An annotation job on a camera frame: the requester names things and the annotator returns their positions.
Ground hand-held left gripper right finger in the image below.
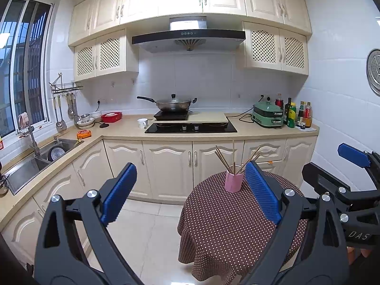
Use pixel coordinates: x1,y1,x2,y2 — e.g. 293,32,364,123
238,160,350,285

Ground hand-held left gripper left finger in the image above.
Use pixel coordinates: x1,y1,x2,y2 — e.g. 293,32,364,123
33,162,141,285

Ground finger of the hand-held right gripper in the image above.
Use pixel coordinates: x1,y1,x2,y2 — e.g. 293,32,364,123
337,143,380,191
302,162,362,212

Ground pink cup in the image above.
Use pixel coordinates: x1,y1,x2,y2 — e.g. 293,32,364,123
224,170,245,193

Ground bundle of wooden chopsticks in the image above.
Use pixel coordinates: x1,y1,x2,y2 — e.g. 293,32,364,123
214,140,261,175

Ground person's right hand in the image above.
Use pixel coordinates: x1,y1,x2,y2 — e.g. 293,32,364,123
347,246,371,265

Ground brown polka-dot tablecloth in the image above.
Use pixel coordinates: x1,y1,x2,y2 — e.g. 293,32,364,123
177,171,310,285

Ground cream base cabinets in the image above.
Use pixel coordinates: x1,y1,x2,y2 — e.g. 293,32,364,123
0,136,319,269

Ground brown sauce bottle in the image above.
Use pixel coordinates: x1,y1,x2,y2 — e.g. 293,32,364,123
304,101,313,128

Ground green bottle yellow cap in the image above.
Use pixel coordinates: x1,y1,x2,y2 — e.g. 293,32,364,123
287,102,298,129

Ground dark sauce bottle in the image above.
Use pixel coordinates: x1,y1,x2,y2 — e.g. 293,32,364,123
297,100,306,127

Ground red plastic tray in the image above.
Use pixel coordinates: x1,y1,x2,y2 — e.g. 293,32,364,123
100,112,123,124

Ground steel pot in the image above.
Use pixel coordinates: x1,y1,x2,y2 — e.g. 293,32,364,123
47,147,65,162

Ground stack of white bowls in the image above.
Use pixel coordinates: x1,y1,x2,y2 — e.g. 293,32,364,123
76,118,96,130

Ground dark oil bottle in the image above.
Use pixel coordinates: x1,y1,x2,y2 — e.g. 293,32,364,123
283,97,293,125

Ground green multi cooker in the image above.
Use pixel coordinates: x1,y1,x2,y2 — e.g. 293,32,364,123
251,100,284,129

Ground round steel steamer plate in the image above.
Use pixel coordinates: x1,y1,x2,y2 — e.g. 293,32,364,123
366,49,380,94

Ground steel ladle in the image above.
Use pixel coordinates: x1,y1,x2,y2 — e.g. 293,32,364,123
54,94,68,133

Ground stainless steel sink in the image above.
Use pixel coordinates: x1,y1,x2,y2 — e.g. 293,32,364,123
1,138,85,195

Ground black induction cooker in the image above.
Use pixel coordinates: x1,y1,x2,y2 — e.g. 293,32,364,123
153,110,190,122

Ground steel slotted spoon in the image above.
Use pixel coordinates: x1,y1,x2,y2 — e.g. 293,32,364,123
67,93,81,124

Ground black glass gas stove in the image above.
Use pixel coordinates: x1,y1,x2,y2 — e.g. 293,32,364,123
144,122,238,134

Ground steel faucet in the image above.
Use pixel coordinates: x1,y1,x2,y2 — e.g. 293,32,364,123
28,124,42,157

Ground steel wok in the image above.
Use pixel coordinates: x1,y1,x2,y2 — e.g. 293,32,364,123
137,95,198,113

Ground glass wok lid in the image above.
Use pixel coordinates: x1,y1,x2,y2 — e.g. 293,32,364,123
156,93,192,103

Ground sliding window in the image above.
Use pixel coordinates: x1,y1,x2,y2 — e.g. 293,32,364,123
0,0,56,139

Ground black range hood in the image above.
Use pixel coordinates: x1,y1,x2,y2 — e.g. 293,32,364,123
131,16,247,53

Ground black power cable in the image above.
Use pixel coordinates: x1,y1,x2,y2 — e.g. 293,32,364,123
225,95,265,124

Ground wire sponge holder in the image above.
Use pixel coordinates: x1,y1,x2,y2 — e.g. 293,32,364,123
16,112,35,138

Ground metal wall rack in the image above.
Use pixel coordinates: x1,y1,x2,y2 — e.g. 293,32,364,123
49,72,84,94

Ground cream lattice-door wall cabinet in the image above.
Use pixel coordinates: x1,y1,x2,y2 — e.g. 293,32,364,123
242,21,309,76
73,29,140,81

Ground cream upper wall cabinets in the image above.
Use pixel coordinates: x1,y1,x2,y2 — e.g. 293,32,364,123
68,0,313,47

